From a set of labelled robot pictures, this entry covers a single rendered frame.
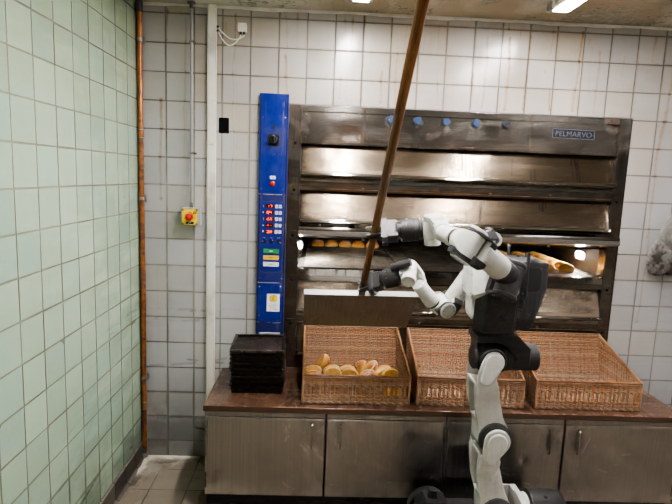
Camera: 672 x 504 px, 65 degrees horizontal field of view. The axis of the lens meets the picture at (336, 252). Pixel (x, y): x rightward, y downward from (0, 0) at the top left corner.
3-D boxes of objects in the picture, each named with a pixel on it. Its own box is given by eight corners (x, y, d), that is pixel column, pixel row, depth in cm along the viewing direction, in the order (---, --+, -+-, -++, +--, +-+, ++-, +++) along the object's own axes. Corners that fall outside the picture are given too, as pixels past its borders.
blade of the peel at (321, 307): (418, 297, 254) (418, 291, 256) (303, 294, 252) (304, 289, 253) (406, 327, 285) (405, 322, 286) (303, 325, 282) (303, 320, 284)
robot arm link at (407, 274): (398, 277, 247) (420, 270, 242) (396, 293, 239) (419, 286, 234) (387, 259, 241) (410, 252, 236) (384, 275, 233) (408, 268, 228)
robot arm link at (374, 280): (365, 267, 247) (388, 260, 241) (374, 276, 254) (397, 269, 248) (365, 291, 240) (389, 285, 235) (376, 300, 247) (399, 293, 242)
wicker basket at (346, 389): (301, 369, 314) (302, 323, 310) (396, 371, 317) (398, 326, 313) (299, 404, 266) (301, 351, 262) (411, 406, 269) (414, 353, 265)
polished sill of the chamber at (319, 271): (297, 273, 314) (297, 266, 314) (596, 283, 320) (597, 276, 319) (297, 274, 308) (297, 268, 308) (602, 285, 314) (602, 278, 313)
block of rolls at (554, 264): (473, 255, 386) (473, 248, 385) (538, 258, 387) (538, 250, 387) (501, 270, 326) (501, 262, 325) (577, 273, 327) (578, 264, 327)
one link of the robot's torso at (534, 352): (528, 364, 237) (531, 326, 234) (540, 375, 224) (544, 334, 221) (466, 364, 235) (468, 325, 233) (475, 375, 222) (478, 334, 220)
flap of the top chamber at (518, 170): (300, 177, 299) (302, 144, 303) (612, 189, 305) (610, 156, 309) (300, 174, 295) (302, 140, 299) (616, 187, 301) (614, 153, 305)
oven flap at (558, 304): (296, 312, 311) (298, 278, 314) (597, 321, 316) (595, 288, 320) (296, 311, 306) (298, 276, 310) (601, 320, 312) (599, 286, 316)
